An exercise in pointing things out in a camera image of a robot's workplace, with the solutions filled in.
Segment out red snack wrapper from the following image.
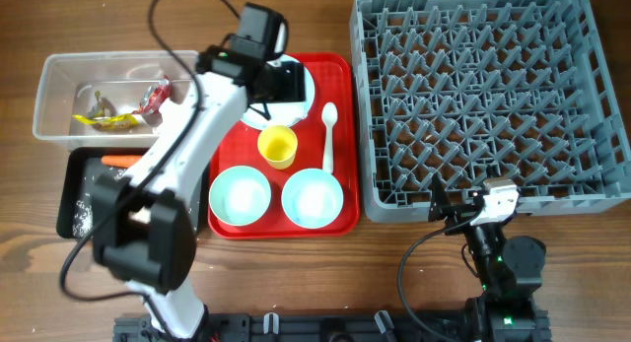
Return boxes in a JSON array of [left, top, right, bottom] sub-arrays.
[[133, 76, 172, 115]]

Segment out orange carrot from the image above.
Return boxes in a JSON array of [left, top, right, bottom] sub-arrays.
[[102, 155, 141, 169]]

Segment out yellow snack wrapper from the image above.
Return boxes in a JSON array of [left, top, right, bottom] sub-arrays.
[[72, 91, 140, 130]]

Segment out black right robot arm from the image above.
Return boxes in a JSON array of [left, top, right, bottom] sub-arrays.
[[428, 174, 552, 341]]

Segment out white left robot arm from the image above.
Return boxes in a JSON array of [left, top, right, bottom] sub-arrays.
[[90, 35, 291, 341]]

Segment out grey dishwasher rack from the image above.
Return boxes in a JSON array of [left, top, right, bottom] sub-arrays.
[[350, 0, 630, 223]]

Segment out black food waste tray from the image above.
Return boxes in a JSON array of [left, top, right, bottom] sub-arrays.
[[55, 147, 208, 240]]

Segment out light blue plate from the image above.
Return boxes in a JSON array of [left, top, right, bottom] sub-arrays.
[[241, 55, 316, 130]]

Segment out yellow plastic cup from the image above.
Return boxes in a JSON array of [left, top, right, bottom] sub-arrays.
[[257, 125, 298, 170]]

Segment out red plastic tray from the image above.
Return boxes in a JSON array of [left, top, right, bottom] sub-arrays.
[[208, 52, 361, 239]]

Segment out white plastic spoon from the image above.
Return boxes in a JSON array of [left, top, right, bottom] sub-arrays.
[[321, 102, 338, 173]]

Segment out left light blue bowl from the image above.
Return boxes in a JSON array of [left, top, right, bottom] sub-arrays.
[[209, 166, 272, 227]]

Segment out light blue bowl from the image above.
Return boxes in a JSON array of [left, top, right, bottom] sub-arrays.
[[281, 169, 344, 230], [209, 166, 272, 227]]

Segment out right light blue bowl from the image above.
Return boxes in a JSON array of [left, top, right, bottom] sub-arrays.
[[281, 169, 344, 230]]

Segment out clear plastic bin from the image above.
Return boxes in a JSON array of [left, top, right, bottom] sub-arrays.
[[33, 50, 191, 151]]

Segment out white rice pile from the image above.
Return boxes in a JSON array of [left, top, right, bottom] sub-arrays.
[[72, 182, 93, 238]]

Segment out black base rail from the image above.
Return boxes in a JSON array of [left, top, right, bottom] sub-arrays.
[[112, 309, 551, 342]]

